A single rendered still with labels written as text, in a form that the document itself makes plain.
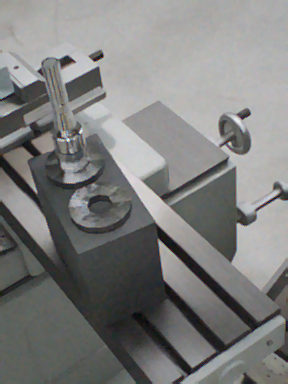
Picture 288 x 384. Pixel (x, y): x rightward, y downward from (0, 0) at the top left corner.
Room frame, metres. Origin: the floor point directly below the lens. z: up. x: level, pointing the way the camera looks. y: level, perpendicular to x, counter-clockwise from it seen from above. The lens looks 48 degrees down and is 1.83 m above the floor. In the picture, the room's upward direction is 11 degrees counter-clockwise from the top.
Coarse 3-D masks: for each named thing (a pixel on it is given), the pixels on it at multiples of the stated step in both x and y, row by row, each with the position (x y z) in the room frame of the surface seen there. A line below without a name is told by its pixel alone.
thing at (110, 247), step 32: (32, 160) 0.82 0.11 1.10; (96, 160) 0.78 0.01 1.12; (64, 192) 0.74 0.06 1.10; (96, 192) 0.72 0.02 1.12; (128, 192) 0.72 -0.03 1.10; (64, 224) 0.68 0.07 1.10; (96, 224) 0.65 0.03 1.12; (128, 224) 0.65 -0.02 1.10; (64, 256) 0.74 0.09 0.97; (96, 256) 0.62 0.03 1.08; (128, 256) 0.64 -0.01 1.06; (96, 288) 0.62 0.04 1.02; (128, 288) 0.63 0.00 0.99; (160, 288) 0.65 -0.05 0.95; (96, 320) 0.62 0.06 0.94
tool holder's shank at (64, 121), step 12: (48, 60) 0.79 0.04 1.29; (48, 72) 0.78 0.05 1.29; (60, 72) 0.78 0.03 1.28; (48, 84) 0.78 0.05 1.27; (60, 84) 0.78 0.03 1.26; (60, 96) 0.78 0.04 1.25; (60, 108) 0.78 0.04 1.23; (60, 120) 0.78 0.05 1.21; (72, 120) 0.78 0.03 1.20; (60, 132) 0.78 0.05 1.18
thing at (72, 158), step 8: (56, 144) 0.77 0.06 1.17; (72, 144) 0.76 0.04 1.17; (80, 144) 0.77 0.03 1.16; (56, 152) 0.78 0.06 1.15; (64, 152) 0.77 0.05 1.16; (72, 152) 0.76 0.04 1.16; (80, 152) 0.77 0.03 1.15; (88, 152) 0.79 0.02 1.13; (64, 160) 0.77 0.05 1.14; (72, 160) 0.76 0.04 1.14; (80, 160) 0.77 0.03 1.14; (88, 160) 0.78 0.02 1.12; (64, 168) 0.77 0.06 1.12; (72, 168) 0.76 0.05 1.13; (80, 168) 0.77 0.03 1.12
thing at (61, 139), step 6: (78, 126) 0.79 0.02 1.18; (54, 132) 0.79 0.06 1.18; (72, 132) 0.78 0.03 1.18; (78, 132) 0.78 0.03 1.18; (54, 138) 0.77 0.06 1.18; (60, 138) 0.77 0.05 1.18; (66, 138) 0.77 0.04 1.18; (72, 138) 0.77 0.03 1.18; (78, 138) 0.77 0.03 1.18; (60, 144) 0.77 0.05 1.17; (66, 144) 0.76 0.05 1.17
